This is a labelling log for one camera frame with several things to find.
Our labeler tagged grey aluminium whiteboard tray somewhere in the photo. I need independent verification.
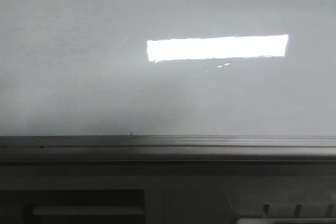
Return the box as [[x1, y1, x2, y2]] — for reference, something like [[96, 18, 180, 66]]
[[1, 135, 335, 163]]

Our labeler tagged large white whiteboard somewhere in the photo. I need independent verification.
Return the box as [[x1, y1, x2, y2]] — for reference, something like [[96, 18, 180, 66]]
[[1, 0, 335, 136]]

